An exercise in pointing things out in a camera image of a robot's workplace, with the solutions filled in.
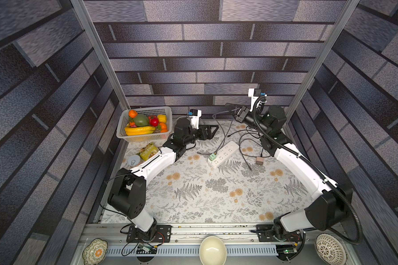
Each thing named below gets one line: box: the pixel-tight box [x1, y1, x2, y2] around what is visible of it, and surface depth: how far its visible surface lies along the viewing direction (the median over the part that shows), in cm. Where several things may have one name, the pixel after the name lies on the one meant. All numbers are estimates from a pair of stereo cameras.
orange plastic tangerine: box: [128, 109, 138, 119], surface depth 112 cm
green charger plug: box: [208, 152, 218, 162], surface depth 94 cm
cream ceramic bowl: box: [199, 235, 228, 265], surface depth 69 cm
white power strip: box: [207, 140, 240, 168], surface depth 101 cm
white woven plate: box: [315, 232, 348, 265], surface depth 68 cm
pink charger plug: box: [255, 156, 264, 166], surface depth 97 cm
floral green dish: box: [82, 237, 109, 265], surface depth 70 cm
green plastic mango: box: [133, 113, 150, 127], surface depth 109 cm
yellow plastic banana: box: [124, 125, 156, 136], surface depth 106 cm
